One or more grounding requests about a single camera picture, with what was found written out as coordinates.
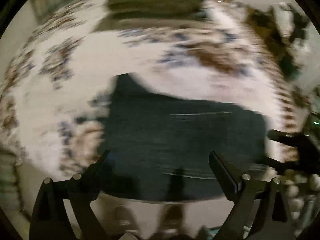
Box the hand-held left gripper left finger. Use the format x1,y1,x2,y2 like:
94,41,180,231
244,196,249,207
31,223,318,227
29,151,114,240

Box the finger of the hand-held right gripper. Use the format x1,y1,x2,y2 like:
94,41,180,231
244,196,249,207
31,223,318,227
267,129,301,147
265,156,300,175

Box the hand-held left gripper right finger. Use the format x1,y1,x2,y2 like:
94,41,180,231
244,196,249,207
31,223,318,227
208,151,297,240

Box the dark pants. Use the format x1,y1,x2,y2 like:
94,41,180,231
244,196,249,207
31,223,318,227
99,72,271,202

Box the person's right hand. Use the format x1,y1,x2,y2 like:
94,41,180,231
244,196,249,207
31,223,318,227
282,169,319,207

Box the person's left foot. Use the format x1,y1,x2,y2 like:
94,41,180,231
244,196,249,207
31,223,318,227
114,205,138,233

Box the person's foot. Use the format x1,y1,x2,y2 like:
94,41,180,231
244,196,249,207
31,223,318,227
159,204,186,234
114,205,138,233

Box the person's right foot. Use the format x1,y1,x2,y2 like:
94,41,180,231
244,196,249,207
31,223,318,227
159,204,186,234

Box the floral printed blanket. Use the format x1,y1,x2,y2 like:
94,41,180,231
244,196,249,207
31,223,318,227
0,0,313,202

